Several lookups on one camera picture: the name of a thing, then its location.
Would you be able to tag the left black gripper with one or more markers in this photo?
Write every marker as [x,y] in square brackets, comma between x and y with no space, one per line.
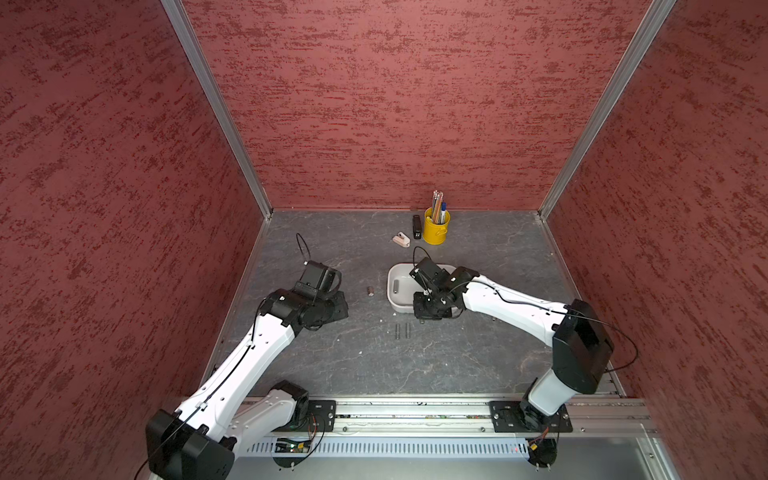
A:
[340,308]

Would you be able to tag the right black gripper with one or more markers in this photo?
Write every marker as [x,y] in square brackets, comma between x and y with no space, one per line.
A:
[422,313]

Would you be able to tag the white plastic storage box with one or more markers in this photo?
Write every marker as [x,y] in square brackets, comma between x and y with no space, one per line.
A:
[401,288]

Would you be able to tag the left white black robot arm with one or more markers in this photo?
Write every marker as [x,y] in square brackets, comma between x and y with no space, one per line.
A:
[207,432]

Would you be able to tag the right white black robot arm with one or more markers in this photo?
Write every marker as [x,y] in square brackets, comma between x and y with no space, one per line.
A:
[580,343]

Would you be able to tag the yellow pen holder cup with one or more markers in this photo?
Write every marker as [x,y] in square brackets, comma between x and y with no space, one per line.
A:
[435,233]

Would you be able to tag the pens in yellow cup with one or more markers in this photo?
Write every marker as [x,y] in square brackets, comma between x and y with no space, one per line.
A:
[438,209]

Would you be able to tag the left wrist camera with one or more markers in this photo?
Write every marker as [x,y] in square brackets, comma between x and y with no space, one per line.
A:
[318,281]

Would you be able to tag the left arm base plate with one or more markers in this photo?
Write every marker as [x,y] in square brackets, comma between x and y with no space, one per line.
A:
[313,415]

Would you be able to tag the aluminium front rail frame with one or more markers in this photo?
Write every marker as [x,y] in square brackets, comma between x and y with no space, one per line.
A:
[459,427]

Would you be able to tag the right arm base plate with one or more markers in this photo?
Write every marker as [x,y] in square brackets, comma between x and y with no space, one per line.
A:
[520,417]

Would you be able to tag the left aluminium corner post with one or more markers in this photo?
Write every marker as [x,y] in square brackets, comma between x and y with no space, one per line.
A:
[187,37]

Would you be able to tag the aluminium corner post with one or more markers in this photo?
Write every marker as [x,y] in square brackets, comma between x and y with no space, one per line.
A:
[646,32]
[187,37]

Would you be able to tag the right aluminium corner post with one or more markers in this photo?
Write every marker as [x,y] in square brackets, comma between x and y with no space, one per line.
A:
[646,32]

